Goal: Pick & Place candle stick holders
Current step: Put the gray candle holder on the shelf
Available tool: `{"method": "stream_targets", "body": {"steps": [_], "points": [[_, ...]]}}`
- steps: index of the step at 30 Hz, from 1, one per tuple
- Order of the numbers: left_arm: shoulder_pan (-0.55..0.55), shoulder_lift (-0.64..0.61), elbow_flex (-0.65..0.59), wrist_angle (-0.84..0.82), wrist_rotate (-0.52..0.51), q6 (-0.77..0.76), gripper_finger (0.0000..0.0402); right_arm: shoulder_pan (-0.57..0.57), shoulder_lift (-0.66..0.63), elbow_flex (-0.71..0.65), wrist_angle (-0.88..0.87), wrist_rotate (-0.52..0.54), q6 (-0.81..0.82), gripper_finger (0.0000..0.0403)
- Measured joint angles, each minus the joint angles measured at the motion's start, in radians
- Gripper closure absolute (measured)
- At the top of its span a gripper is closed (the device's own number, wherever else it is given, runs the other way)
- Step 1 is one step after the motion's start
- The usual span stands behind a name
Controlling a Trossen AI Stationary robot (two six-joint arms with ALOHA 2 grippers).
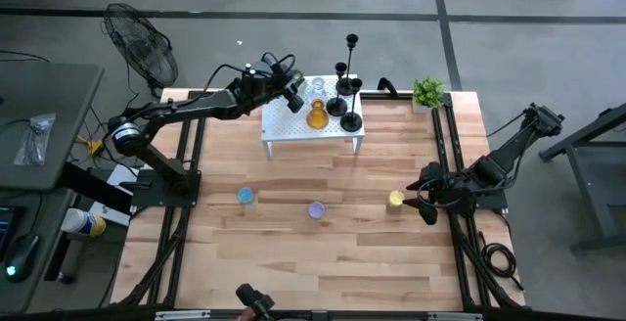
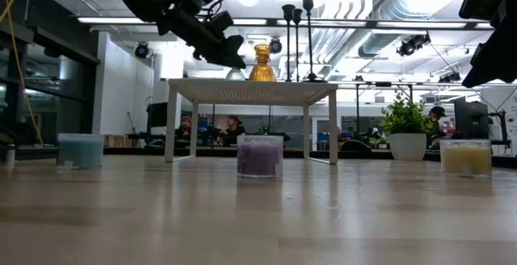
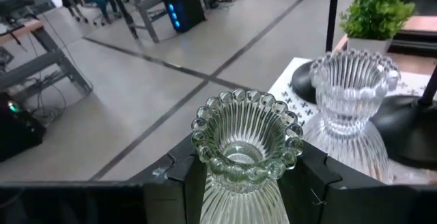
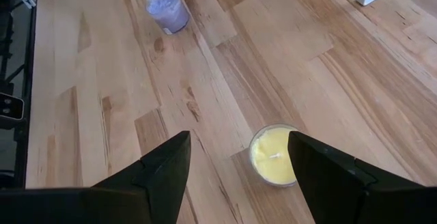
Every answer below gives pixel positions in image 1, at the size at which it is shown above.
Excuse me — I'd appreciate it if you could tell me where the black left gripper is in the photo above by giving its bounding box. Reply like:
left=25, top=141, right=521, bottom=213
left=251, top=65, right=307, bottom=115

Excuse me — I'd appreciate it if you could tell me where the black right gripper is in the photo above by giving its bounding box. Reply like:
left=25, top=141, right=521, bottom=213
left=403, top=161, right=473, bottom=225

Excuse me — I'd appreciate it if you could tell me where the clear glass candle holder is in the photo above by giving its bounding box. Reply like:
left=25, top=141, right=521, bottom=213
left=308, top=75, right=328, bottom=102

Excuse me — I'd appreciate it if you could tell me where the amber ribbed glass candle holder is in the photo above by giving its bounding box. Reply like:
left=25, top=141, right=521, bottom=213
left=305, top=98, right=331, bottom=131

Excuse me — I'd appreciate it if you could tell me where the black metal candlestick holder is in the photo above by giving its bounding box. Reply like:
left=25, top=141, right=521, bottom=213
left=336, top=32, right=361, bottom=97
left=339, top=77, right=365, bottom=134
left=326, top=62, right=349, bottom=118

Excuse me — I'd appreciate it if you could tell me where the yellow candle in glass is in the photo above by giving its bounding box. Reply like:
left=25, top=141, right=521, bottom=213
left=385, top=189, right=406, bottom=214

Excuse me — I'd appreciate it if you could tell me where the purple candle in glass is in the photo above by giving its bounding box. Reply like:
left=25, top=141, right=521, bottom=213
left=307, top=201, right=328, bottom=221

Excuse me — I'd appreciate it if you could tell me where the white perforated metal shelf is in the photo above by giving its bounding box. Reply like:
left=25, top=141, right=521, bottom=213
left=259, top=74, right=367, bottom=159

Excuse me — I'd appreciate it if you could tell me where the green plant in white pot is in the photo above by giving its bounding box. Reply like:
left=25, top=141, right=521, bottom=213
left=411, top=75, right=449, bottom=115

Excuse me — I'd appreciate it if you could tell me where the black floor fan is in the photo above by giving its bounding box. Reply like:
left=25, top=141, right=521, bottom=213
left=101, top=1, right=180, bottom=100

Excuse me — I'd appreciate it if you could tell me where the black handheld device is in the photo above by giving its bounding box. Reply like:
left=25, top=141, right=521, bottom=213
left=235, top=282, right=276, bottom=321

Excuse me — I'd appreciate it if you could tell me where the white cardboard box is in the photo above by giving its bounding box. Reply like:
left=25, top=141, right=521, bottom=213
left=90, top=163, right=142, bottom=228

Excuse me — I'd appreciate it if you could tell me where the dark grey desk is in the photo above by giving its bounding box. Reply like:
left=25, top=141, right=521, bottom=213
left=0, top=60, right=106, bottom=315

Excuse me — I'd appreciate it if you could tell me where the white canister with yellow lid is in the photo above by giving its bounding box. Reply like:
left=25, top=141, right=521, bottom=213
left=61, top=207, right=108, bottom=238

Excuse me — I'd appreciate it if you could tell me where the clear plastic bag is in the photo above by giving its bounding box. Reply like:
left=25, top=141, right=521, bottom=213
left=13, top=113, right=57, bottom=167

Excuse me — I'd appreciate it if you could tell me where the black desk foot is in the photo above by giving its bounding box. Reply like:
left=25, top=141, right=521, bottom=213
left=43, top=230, right=82, bottom=286

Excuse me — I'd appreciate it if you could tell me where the black computer mouse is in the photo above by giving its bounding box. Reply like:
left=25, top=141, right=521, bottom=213
left=3, top=232, right=41, bottom=284

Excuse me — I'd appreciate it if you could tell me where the black aluminium table frame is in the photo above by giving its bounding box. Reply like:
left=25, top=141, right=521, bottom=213
left=110, top=88, right=528, bottom=312

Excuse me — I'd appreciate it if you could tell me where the coiled black cable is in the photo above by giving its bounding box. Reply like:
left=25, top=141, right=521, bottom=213
left=477, top=230, right=525, bottom=292

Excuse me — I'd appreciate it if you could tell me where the black frame bracket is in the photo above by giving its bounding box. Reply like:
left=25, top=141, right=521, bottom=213
left=376, top=76, right=400, bottom=98

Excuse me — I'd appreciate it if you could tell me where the silver metal bracket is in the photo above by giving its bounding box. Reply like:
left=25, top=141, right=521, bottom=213
left=155, top=309, right=211, bottom=321
left=427, top=311, right=484, bottom=321

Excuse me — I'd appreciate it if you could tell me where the grey metal table frame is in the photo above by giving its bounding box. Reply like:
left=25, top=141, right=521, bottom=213
left=537, top=101, right=626, bottom=253

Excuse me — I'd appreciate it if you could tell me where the yellow cable connector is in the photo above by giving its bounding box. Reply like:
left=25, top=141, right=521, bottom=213
left=77, top=137, right=107, bottom=159

